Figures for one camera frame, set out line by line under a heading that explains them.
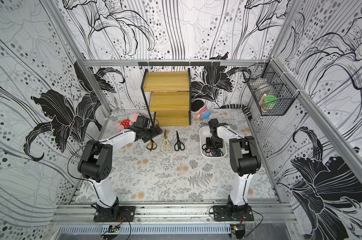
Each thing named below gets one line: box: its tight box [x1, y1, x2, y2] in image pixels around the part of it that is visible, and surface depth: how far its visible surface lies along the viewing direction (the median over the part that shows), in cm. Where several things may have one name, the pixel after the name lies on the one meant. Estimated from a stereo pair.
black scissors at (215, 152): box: [202, 144, 222, 157], surface depth 95 cm
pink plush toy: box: [116, 112, 140, 131], surface depth 106 cm
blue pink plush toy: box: [196, 107, 212, 120], surface depth 113 cm
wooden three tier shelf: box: [140, 68, 192, 127], surface depth 102 cm
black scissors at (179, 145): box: [174, 130, 185, 151], surface depth 100 cm
